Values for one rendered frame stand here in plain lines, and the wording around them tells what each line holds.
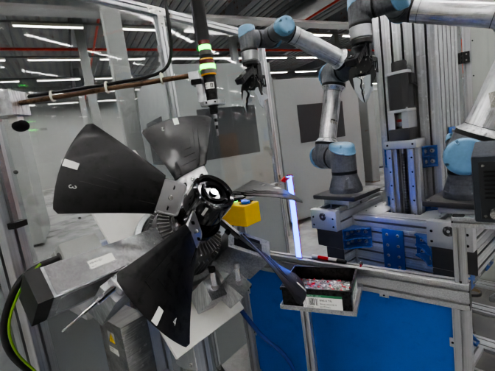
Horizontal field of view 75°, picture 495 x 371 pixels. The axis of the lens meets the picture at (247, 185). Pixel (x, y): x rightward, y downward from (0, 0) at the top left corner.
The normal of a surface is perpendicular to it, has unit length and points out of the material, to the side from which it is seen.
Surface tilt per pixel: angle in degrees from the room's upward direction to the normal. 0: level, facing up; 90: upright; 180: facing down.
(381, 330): 90
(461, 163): 97
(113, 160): 77
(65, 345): 90
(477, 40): 90
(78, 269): 50
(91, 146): 73
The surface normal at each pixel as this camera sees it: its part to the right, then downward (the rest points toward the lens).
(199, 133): -0.04, -0.62
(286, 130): 0.47, 0.06
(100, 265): 0.50, -0.64
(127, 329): 0.76, -0.01
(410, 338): -0.63, 0.20
